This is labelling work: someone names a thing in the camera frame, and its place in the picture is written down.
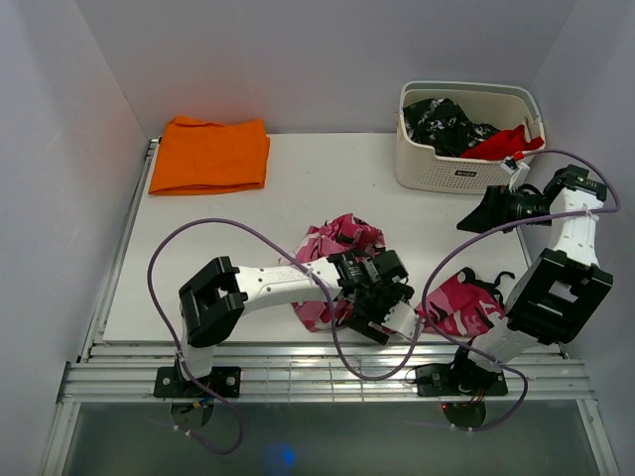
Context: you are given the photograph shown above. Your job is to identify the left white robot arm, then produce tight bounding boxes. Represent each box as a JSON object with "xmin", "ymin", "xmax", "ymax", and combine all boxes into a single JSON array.
[{"xmin": 176, "ymin": 251, "xmax": 417, "ymax": 397}]

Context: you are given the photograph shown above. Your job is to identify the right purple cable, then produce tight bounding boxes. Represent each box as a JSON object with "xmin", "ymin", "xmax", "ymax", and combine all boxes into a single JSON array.
[{"xmin": 404, "ymin": 150, "xmax": 623, "ymax": 432}]

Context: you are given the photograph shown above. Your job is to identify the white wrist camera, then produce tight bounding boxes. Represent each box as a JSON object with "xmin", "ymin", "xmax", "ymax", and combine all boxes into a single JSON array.
[
  {"xmin": 500, "ymin": 151, "xmax": 530, "ymax": 190},
  {"xmin": 381, "ymin": 301, "xmax": 418, "ymax": 342}
]

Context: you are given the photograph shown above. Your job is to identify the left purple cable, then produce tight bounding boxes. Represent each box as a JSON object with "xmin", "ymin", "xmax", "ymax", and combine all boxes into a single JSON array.
[{"xmin": 147, "ymin": 217, "xmax": 423, "ymax": 455}]

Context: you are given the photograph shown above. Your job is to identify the folded orange trousers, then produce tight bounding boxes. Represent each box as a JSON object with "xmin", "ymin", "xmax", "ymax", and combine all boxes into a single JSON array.
[{"xmin": 148, "ymin": 116, "xmax": 270, "ymax": 196}]

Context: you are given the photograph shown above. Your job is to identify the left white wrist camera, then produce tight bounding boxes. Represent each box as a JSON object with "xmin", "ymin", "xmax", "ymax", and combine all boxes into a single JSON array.
[{"xmin": 381, "ymin": 301, "xmax": 418, "ymax": 342}]

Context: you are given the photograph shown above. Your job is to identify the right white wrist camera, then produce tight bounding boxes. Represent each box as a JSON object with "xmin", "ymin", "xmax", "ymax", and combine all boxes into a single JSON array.
[{"xmin": 500, "ymin": 151, "xmax": 530, "ymax": 190}]

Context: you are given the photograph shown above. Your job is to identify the purple cable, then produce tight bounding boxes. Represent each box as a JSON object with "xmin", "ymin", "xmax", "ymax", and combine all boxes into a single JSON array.
[
  {"xmin": 404, "ymin": 150, "xmax": 623, "ymax": 432},
  {"xmin": 147, "ymin": 217, "xmax": 423, "ymax": 455}
]

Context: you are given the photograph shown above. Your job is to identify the red trousers in basket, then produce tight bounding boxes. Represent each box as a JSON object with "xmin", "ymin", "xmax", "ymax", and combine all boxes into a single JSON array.
[{"xmin": 460, "ymin": 125, "xmax": 545, "ymax": 161}]

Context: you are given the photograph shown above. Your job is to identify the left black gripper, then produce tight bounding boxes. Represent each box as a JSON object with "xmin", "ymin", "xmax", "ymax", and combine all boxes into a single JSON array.
[{"xmin": 344, "ymin": 281, "xmax": 413, "ymax": 343}]

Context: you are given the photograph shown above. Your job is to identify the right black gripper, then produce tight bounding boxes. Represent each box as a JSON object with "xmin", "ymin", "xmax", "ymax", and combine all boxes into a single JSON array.
[{"xmin": 456, "ymin": 184, "xmax": 553, "ymax": 235}]

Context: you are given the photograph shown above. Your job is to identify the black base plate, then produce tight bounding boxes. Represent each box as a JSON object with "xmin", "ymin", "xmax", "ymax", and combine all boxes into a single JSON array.
[
  {"xmin": 415, "ymin": 364, "xmax": 508, "ymax": 398},
  {"xmin": 153, "ymin": 366, "xmax": 242, "ymax": 399}
]

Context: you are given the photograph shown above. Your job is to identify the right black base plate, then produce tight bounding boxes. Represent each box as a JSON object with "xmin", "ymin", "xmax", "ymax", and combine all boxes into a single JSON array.
[{"xmin": 415, "ymin": 364, "xmax": 508, "ymax": 398}]

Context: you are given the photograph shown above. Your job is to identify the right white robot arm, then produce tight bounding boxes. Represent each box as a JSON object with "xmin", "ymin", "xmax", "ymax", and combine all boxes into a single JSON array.
[{"xmin": 447, "ymin": 165, "xmax": 613, "ymax": 394}]

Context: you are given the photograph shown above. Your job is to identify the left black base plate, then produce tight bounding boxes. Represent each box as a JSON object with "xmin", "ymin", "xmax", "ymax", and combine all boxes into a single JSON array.
[{"xmin": 153, "ymin": 366, "xmax": 242, "ymax": 399}]

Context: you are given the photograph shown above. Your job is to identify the pink camouflage trousers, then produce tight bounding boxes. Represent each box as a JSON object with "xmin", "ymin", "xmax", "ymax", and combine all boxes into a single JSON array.
[{"xmin": 295, "ymin": 213, "xmax": 515, "ymax": 337}]

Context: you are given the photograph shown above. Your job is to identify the cream plastic laundry basket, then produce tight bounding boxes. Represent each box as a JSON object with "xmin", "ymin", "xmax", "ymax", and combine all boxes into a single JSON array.
[{"xmin": 394, "ymin": 80, "xmax": 545, "ymax": 194}]

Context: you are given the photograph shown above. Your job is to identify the black white patterned trousers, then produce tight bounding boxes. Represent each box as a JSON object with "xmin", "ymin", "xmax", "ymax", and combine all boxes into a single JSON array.
[{"xmin": 402, "ymin": 98, "xmax": 500, "ymax": 158}]

